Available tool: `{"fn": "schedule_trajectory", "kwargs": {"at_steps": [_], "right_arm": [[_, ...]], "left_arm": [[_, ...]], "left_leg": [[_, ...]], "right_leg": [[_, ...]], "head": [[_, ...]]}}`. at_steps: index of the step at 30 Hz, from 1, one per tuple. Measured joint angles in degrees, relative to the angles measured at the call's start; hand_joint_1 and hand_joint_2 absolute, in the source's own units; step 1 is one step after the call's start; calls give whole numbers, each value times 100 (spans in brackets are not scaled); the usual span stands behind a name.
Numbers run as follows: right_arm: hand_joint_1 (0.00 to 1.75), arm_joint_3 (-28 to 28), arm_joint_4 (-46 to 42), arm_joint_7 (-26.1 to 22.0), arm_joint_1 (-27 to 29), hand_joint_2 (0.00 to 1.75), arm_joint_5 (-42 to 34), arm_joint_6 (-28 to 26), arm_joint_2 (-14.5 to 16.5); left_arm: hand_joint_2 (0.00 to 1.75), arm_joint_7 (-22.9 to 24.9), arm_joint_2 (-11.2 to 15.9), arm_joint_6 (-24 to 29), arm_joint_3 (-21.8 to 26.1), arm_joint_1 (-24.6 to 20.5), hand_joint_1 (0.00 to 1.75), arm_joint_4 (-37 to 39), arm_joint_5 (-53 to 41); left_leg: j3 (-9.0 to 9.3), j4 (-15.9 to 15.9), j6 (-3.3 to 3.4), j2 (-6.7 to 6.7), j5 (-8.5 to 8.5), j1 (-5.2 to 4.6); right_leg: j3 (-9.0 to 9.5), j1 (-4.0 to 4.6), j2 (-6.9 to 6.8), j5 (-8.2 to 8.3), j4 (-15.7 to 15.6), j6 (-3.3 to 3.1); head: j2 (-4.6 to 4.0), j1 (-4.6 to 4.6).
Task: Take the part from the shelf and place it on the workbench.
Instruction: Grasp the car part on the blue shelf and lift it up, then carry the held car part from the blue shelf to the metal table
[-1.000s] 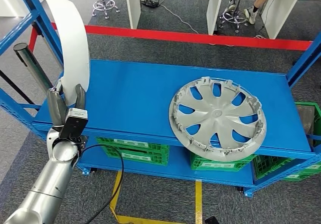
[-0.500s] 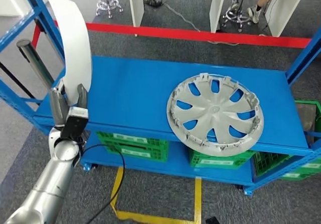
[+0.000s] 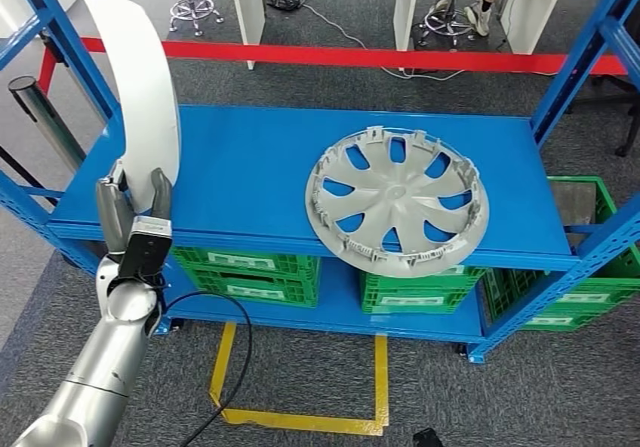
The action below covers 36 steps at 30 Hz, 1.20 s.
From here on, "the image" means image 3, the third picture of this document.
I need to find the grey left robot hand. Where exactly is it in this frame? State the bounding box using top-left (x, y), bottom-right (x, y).
top-left (96, 160), bottom-right (174, 263)

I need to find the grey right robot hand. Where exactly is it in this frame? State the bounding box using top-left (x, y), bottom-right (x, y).
top-left (412, 428), bottom-right (445, 447)

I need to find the white curved car panel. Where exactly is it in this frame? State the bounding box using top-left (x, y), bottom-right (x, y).
top-left (81, 0), bottom-right (182, 215)

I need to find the blue metal shelf rack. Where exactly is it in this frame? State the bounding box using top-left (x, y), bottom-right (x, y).
top-left (0, 0), bottom-right (640, 366)

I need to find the yellow floor tape square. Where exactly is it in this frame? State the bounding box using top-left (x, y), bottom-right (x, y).
top-left (208, 322), bottom-right (390, 437)

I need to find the black stanchion pole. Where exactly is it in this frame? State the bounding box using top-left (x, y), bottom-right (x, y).
top-left (0, 144), bottom-right (58, 207)

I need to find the green plastic crate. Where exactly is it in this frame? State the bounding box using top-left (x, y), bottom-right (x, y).
top-left (482, 176), bottom-right (640, 333)
top-left (171, 246), bottom-right (321, 309)
top-left (359, 266), bottom-right (488, 315)

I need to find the chrome swivel stool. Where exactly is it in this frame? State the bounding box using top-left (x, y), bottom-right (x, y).
top-left (419, 0), bottom-right (481, 48)
top-left (155, 0), bottom-right (224, 38)

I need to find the silver wheel hubcap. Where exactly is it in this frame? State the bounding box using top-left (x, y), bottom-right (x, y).
top-left (305, 125), bottom-right (491, 280)

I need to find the white desk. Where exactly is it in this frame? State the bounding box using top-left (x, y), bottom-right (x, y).
top-left (500, 0), bottom-right (574, 56)
top-left (227, 0), bottom-right (423, 71)

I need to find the red barrier belt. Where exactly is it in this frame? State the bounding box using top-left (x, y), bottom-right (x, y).
top-left (37, 37), bottom-right (629, 95)

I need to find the black chair base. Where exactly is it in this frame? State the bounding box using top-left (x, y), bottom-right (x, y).
top-left (570, 72), bottom-right (640, 158)

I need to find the chrome stanchion post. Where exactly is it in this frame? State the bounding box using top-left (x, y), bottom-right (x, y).
top-left (8, 76), bottom-right (87, 174)

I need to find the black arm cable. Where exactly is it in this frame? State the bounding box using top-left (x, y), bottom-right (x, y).
top-left (165, 290), bottom-right (254, 447)

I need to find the white floor cable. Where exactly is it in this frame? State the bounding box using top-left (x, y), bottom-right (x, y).
top-left (300, 3), bottom-right (466, 82)

